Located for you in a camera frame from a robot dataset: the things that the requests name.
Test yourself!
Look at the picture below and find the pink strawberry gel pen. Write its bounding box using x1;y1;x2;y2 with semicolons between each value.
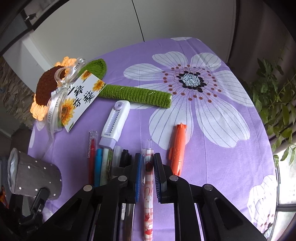
142;140;154;240

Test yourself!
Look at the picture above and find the black marker pen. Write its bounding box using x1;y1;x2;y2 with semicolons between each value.
119;149;132;168

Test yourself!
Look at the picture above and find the translucent white pen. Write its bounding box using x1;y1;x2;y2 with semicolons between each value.
112;146;123;168

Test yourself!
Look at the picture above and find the orange rocket-shaped pen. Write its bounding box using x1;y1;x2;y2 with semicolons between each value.
169;123;187;176

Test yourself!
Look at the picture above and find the blue marker pen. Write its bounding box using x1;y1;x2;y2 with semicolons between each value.
94;149;103;187

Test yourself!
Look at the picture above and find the pale green pen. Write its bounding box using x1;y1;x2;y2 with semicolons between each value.
100;148;113;186

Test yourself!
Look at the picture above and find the white purple correction tape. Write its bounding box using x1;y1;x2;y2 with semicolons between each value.
99;100;130;150

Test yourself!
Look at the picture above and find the red pen clear cap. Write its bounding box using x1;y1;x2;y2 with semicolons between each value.
87;130;98;185

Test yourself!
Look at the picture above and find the grey fabric pen holder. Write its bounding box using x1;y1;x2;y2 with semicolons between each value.
8;148;62;200

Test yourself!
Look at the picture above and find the purple floral tablecloth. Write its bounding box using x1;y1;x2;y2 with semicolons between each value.
28;52;276;240

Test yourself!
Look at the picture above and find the sunflower gift card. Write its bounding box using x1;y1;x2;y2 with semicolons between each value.
61;70;106;132

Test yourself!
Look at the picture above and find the white printed ribbon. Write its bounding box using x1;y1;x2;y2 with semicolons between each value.
45;57;87;140

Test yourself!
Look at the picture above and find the crocheted sunflower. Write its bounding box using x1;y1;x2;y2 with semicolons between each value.
30;56;171;121

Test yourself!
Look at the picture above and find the white cabinet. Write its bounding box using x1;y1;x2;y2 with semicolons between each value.
1;1;237;90

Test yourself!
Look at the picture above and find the green leafy houseplant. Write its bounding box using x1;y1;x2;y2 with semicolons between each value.
246;56;295;166

